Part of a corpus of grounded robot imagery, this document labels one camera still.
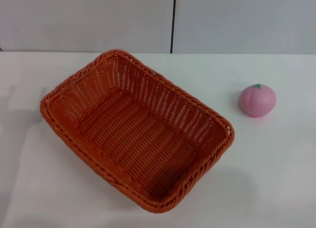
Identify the black vertical wall seam strip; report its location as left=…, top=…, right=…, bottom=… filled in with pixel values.
left=170, top=0, right=178, bottom=54

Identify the orange woven plastic basket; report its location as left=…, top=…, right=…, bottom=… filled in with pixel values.
left=39, top=49, right=236, bottom=214

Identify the pink peach toy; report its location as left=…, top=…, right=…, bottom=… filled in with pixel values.
left=237, top=83, right=277, bottom=118

